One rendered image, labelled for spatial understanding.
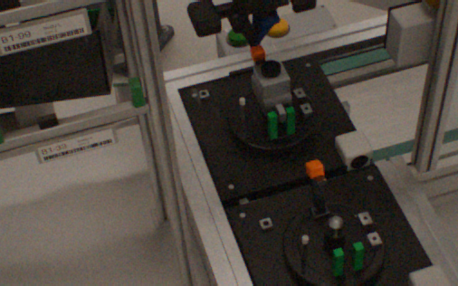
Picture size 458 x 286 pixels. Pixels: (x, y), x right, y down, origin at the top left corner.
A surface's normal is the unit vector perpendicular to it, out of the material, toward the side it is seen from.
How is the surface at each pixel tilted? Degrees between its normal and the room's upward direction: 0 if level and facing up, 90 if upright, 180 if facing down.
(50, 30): 90
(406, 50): 90
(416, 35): 90
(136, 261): 0
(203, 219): 0
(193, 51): 0
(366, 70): 90
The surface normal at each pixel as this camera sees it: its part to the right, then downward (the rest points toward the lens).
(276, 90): 0.30, 0.72
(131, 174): -0.05, -0.65
